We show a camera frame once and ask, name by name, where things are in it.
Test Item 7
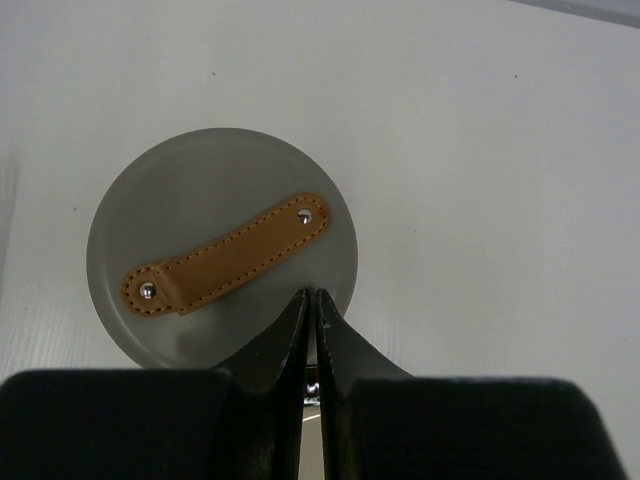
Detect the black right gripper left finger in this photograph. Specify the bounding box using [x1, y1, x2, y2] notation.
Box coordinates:
[214, 289, 311, 479]

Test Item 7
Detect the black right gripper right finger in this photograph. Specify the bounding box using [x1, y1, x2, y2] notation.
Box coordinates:
[315, 289, 411, 479]

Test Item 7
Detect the grey round lid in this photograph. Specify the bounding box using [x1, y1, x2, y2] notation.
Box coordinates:
[86, 128, 358, 368]

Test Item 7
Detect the dark rimmed striped plate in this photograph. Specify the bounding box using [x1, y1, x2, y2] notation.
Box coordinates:
[302, 365, 321, 422]

